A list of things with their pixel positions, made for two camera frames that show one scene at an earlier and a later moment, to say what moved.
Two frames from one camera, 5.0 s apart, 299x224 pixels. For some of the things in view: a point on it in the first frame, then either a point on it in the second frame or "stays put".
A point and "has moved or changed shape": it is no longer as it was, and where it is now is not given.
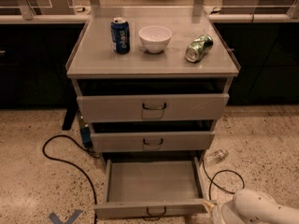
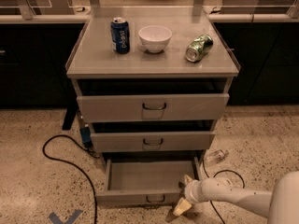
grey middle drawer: [157, 141] stays put
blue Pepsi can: [120, 30] stays put
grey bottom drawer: [154, 188] has moved or changed shape
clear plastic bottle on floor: [215, 156] stays put
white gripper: [219, 215] to [190, 191]
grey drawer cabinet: [152, 81] stays put
